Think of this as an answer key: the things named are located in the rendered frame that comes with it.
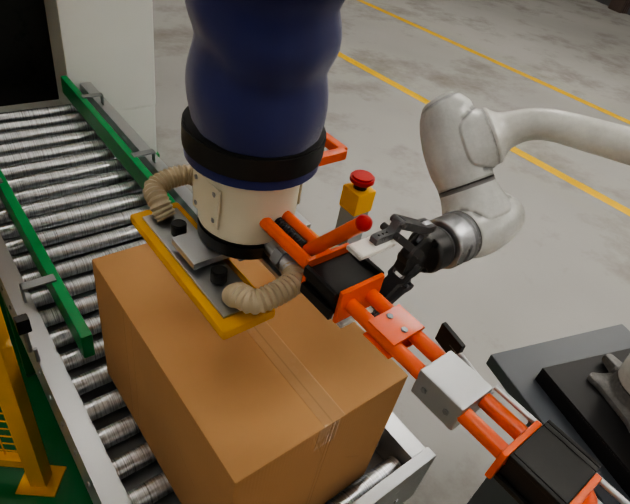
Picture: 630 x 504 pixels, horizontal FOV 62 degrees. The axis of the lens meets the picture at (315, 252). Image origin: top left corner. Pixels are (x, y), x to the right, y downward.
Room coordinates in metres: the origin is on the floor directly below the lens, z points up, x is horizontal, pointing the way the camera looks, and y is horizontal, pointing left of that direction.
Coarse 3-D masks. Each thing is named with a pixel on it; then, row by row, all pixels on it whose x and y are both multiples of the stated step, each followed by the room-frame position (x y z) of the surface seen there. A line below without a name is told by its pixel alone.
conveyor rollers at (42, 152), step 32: (0, 128) 1.89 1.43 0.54; (32, 128) 1.92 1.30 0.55; (64, 128) 1.99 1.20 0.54; (0, 160) 1.66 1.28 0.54; (32, 160) 1.73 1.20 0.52; (64, 160) 1.74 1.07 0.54; (96, 160) 1.82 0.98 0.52; (32, 192) 1.50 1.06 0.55; (64, 192) 1.57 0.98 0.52; (96, 192) 1.58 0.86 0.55; (128, 192) 1.65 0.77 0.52; (32, 224) 1.33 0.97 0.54; (64, 224) 1.40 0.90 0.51; (96, 224) 1.40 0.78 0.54; (64, 256) 1.23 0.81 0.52; (96, 256) 1.23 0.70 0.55; (64, 320) 0.98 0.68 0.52; (96, 320) 0.98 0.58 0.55; (96, 352) 0.87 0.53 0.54; (96, 384) 0.78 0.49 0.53; (96, 416) 0.70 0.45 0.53; (128, 416) 0.70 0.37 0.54; (160, 480) 0.56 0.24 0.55
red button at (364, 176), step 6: (354, 174) 1.25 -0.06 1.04; (360, 174) 1.26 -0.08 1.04; (366, 174) 1.26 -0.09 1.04; (354, 180) 1.23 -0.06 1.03; (360, 180) 1.23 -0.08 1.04; (366, 180) 1.23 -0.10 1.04; (372, 180) 1.25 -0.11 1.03; (354, 186) 1.25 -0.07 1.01; (360, 186) 1.22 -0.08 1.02; (366, 186) 1.23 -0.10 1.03
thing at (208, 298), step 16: (176, 208) 0.80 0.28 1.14; (144, 224) 0.74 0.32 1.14; (160, 224) 0.74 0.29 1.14; (176, 224) 0.72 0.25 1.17; (192, 224) 0.77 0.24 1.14; (160, 240) 0.70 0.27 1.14; (160, 256) 0.67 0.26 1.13; (176, 256) 0.67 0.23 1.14; (176, 272) 0.64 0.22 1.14; (192, 272) 0.64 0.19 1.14; (208, 272) 0.65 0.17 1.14; (224, 272) 0.63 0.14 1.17; (240, 272) 0.67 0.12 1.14; (192, 288) 0.61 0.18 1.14; (208, 288) 0.61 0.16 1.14; (208, 304) 0.58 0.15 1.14; (224, 304) 0.58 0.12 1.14; (208, 320) 0.56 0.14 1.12; (224, 320) 0.55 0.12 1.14; (240, 320) 0.56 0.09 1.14; (256, 320) 0.57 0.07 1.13; (224, 336) 0.53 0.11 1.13
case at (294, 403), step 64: (128, 256) 0.85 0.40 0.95; (128, 320) 0.68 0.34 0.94; (192, 320) 0.70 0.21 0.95; (320, 320) 0.78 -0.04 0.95; (128, 384) 0.70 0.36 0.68; (192, 384) 0.56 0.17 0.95; (256, 384) 0.58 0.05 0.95; (320, 384) 0.61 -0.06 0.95; (384, 384) 0.64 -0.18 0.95; (192, 448) 0.49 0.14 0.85; (256, 448) 0.46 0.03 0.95; (320, 448) 0.53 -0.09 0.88
